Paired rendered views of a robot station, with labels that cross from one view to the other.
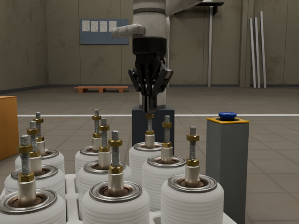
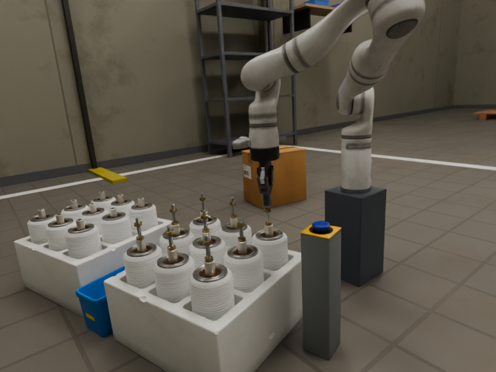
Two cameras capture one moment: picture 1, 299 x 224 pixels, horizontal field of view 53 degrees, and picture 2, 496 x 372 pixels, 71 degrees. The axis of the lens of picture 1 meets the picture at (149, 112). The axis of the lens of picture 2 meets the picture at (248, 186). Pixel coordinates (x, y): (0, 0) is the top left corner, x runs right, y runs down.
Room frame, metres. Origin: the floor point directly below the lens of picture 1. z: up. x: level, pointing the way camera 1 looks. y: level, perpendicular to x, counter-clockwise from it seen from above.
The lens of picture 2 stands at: (0.11, -0.67, 0.62)
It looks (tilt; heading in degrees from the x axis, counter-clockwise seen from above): 15 degrees down; 53
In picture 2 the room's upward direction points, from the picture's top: 4 degrees counter-clockwise
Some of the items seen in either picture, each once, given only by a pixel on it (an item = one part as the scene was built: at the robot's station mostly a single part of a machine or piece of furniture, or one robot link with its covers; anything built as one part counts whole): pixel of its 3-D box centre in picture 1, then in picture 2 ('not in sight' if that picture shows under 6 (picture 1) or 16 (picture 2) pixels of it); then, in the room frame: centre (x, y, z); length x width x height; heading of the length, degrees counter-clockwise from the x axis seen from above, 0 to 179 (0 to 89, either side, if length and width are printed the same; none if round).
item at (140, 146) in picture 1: (149, 146); (269, 235); (0.67, 0.00, 0.25); 0.08 x 0.08 x 0.01
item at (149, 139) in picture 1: (149, 141); (269, 230); (0.67, 0.00, 0.26); 0.02 x 0.02 x 0.03
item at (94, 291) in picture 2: not in sight; (133, 289); (0.39, 0.33, 0.06); 0.30 x 0.11 x 0.12; 17
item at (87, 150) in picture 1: (97, 150); (234, 227); (0.64, 0.11, 0.25); 0.08 x 0.08 x 0.01
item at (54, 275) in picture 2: not in sight; (101, 253); (0.38, 0.61, 0.09); 0.39 x 0.39 x 0.18; 19
